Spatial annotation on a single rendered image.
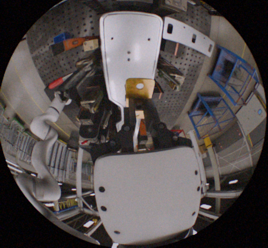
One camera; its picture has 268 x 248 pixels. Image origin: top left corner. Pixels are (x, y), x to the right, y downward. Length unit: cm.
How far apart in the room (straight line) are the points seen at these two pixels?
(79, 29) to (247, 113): 827
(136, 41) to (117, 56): 9
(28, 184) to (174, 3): 75
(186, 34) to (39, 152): 83
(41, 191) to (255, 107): 818
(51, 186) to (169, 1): 77
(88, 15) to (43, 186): 91
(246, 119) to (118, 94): 802
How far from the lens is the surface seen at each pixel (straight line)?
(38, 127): 64
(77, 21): 76
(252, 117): 790
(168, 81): 36
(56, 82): 31
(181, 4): 36
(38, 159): 51
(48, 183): 48
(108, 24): 35
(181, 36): 41
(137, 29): 35
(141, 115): 16
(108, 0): 72
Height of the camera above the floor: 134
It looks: 38 degrees down
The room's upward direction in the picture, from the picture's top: 174 degrees clockwise
